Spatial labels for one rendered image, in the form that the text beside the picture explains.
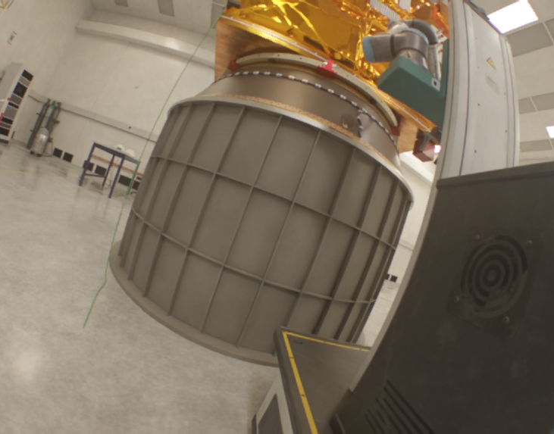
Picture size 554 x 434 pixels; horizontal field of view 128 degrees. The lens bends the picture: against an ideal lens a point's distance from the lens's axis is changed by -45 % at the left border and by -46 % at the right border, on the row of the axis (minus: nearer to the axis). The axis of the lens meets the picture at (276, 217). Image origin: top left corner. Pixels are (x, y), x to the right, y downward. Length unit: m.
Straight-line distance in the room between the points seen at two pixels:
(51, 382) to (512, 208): 1.07
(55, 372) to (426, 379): 0.92
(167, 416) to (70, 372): 0.34
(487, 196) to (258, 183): 0.95
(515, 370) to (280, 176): 1.07
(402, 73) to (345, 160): 0.59
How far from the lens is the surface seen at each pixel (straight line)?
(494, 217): 0.37
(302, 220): 1.14
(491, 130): 0.86
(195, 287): 1.23
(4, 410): 0.82
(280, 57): 1.73
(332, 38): 1.88
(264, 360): 1.26
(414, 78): 0.84
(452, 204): 0.43
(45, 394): 0.85
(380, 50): 1.02
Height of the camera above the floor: 0.66
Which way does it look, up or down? 1 degrees up
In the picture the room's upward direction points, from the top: 21 degrees clockwise
